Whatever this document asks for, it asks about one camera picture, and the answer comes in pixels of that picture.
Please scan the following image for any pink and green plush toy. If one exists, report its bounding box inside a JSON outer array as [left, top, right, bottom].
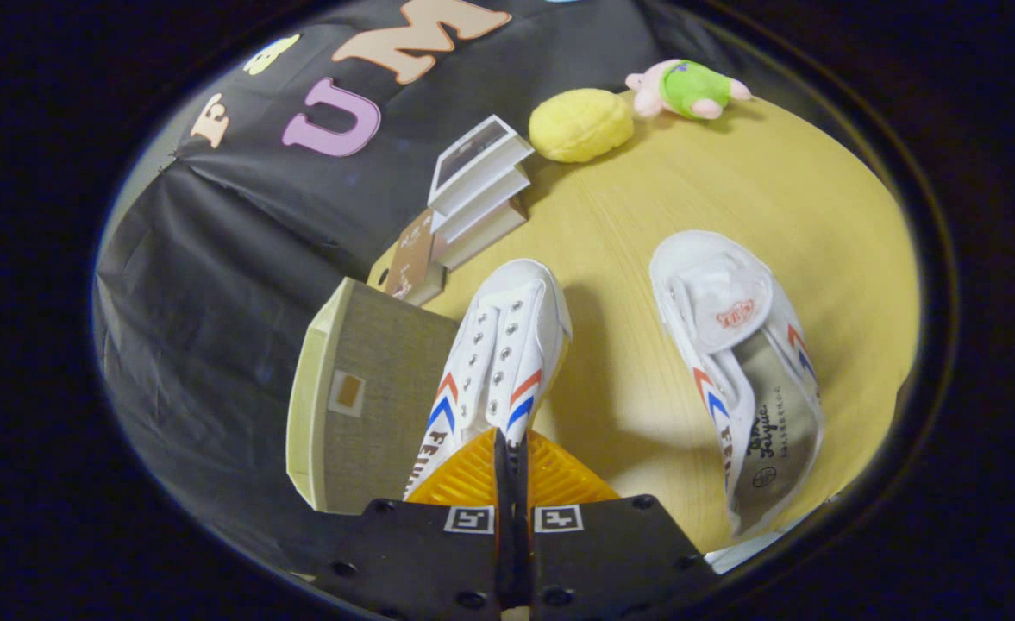
[[626, 59, 752, 122]]

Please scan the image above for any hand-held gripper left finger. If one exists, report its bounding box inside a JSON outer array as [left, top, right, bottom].
[[300, 429, 517, 621]]

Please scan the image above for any grey fabric storage box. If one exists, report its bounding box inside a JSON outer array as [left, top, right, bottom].
[[287, 278, 461, 514]]

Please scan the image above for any brown book with emblem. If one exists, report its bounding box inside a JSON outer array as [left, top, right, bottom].
[[384, 209, 449, 307]]

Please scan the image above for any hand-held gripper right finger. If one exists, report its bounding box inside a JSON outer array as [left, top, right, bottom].
[[511, 429, 715, 621]]

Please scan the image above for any thick brown book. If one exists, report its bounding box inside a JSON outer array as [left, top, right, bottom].
[[438, 197, 529, 270]]

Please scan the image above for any white portrait cover book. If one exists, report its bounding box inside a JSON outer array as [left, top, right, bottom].
[[428, 115, 536, 216]]

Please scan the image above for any white canvas shoe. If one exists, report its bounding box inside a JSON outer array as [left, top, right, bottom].
[[404, 259, 573, 501], [649, 230, 825, 537]]

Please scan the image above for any yellow plush toy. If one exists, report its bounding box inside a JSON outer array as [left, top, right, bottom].
[[529, 88, 635, 165]]

